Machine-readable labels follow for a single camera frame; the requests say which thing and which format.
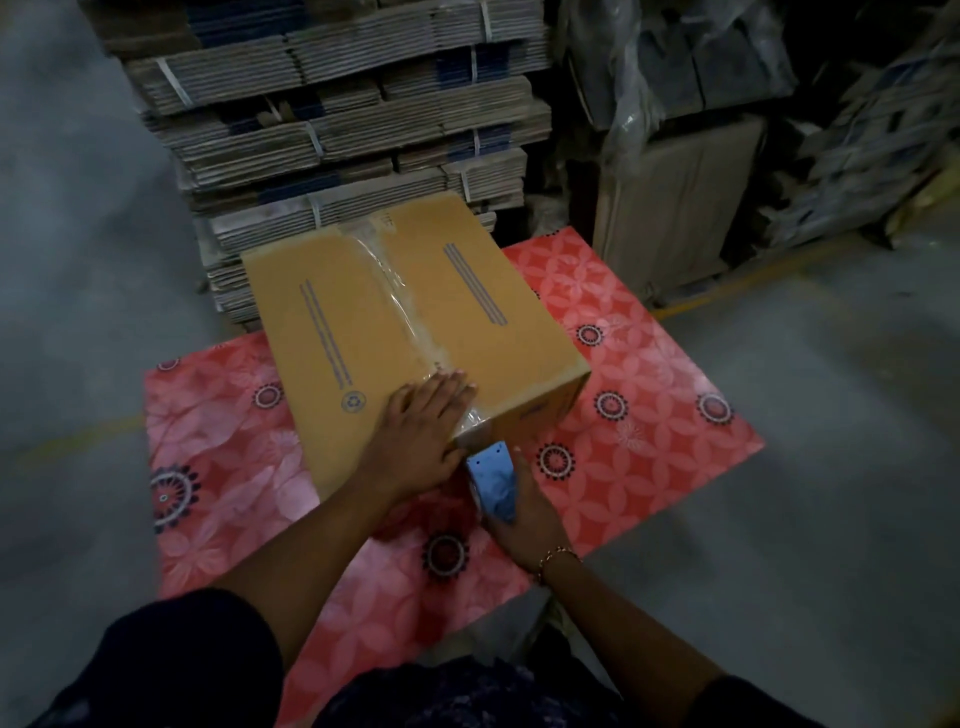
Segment person's right hand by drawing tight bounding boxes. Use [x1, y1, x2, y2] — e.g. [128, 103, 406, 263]
[481, 446, 577, 577]

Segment person's left forearm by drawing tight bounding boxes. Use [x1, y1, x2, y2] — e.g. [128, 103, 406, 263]
[213, 474, 421, 672]

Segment blue tape dispenser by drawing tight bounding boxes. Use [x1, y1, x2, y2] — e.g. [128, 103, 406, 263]
[465, 442, 519, 525]

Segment stack of flattened cardboard boxes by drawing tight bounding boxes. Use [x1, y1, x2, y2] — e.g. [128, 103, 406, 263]
[78, 0, 556, 331]

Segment strapped bundles of printed cartons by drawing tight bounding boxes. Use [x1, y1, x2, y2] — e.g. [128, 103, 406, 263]
[757, 22, 960, 249]

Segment person's left hand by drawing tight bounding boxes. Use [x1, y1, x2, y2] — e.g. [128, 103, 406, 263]
[358, 371, 479, 505]

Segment dark patterned garment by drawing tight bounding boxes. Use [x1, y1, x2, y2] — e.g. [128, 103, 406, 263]
[30, 588, 826, 728]

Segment clear packing tape strip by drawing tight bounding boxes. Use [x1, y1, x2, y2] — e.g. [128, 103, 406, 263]
[337, 217, 496, 451]

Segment tall plain cardboard carton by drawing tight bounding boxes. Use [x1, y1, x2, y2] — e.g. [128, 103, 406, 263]
[592, 116, 766, 301]

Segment plastic-wrapped pile of goods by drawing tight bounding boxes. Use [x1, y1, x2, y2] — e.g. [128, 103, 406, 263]
[558, 0, 800, 151]

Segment brown cardboard box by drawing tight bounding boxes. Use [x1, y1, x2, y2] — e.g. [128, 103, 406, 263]
[241, 191, 592, 502]

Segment person's right forearm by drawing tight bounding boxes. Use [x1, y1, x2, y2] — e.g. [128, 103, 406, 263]
[536, 551, 729, 708]

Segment red floral mat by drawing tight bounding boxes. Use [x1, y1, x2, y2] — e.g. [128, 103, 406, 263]
[144, 225, 766, 728]

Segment gold bracelet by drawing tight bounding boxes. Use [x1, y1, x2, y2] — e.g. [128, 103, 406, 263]
[534, 546, 582, 586]

